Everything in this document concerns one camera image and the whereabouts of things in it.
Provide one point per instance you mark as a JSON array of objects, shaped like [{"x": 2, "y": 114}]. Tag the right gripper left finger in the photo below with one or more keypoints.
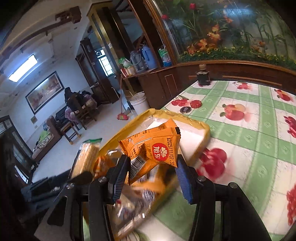
[{"x": 116, "y": 178}]

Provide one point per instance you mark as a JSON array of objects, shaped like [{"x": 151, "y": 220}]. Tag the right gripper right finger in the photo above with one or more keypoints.
[{"x": 188, "y": 180}]

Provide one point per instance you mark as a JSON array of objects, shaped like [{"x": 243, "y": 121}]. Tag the clear bag beige label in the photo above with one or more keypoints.
[{"x": 131, "y": 208}]

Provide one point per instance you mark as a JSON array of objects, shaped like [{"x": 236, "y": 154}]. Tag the sandwich cracker pack green ends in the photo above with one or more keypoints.
[{"x": 86, "y": 157}]

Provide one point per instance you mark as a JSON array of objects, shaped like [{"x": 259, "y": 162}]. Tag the small orange snack packet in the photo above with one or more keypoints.
[{"x": 151, "y": 147}]

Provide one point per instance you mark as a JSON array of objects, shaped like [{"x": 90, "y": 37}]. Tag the large orange snack bag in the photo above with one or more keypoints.
[{"x": 102, "y": 165}]

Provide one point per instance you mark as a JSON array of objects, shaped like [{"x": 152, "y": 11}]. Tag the yellow-rimmed white tray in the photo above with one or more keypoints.
[{"x": 162, "y": 179}]

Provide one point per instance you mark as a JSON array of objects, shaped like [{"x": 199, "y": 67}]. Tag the red broom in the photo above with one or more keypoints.
[{"x": 121, "y": 116}]

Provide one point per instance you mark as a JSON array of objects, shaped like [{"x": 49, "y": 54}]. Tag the wooden stool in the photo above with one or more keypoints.
[{"x": 70, "y": 132}]

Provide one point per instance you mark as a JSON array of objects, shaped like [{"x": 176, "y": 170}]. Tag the white plastic bucket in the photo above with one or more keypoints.
[{"x": 139, "y": 103}]

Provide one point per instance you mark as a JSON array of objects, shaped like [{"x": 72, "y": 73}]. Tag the seated person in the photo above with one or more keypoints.
[{"x": 80, "y": 106}]

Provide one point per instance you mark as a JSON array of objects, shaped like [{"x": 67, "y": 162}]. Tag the framed landscape painting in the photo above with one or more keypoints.
[{"x": 44, "y": 92}]

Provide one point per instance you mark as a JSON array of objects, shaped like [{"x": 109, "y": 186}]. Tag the dark glass jar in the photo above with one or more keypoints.
[{"x": 203, "y": 77}]

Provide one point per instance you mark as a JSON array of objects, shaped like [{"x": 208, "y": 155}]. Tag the grey water jug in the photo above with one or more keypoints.
[{"x": 137, "y": 61}]

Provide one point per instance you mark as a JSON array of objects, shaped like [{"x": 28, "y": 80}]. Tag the blue thermos jug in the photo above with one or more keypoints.
[{"x": 149, "y": 58}]

